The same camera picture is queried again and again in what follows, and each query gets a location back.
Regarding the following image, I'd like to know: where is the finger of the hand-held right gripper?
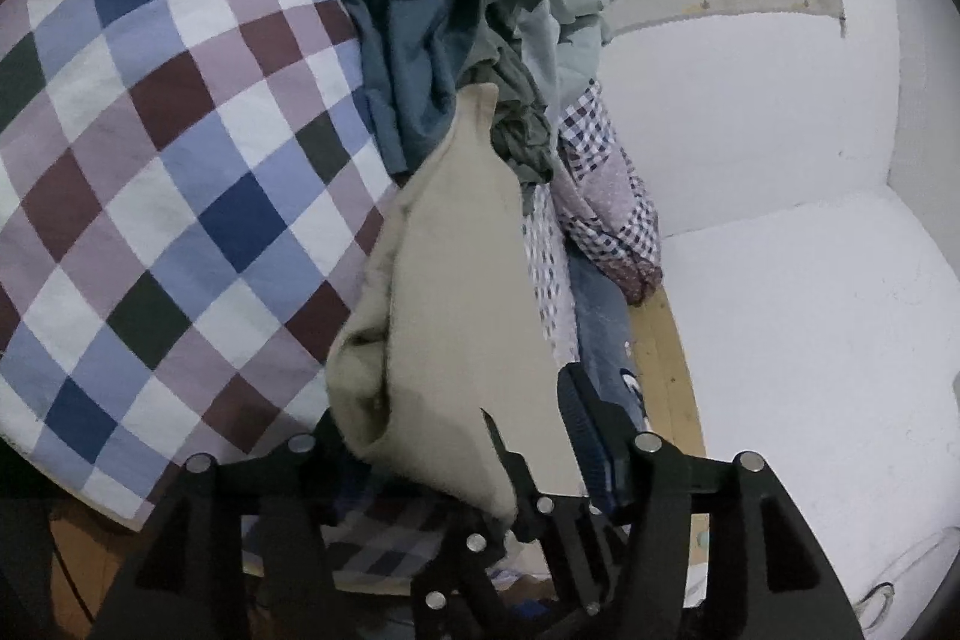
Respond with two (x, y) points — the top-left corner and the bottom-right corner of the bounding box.
(409, 507), (527, 640)
(482, 411), (640, 620)

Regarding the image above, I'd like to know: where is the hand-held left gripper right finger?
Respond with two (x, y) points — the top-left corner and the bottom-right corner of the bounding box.
(556, 362), (860, 640)

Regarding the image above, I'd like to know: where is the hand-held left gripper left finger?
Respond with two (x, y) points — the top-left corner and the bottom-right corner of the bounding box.
(90, 411), (361, 640)

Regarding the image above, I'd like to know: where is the beige sweatshirt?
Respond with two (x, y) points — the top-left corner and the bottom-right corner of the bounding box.
(326, 81), (593, 532)

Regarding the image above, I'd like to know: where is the blue plush pillow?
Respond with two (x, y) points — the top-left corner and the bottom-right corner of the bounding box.
(566, 250), (650, 431)

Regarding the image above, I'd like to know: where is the checked patchwork quilt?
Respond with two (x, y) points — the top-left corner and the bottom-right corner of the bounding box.
(547, 77), (665, 307)

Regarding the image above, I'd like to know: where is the grey-green shirt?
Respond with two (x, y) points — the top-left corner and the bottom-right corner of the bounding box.
(480, 0), (560, 187)

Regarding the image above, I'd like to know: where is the teal blue shirt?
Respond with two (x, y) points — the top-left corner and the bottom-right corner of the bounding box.
(176, 0), (488, 176)

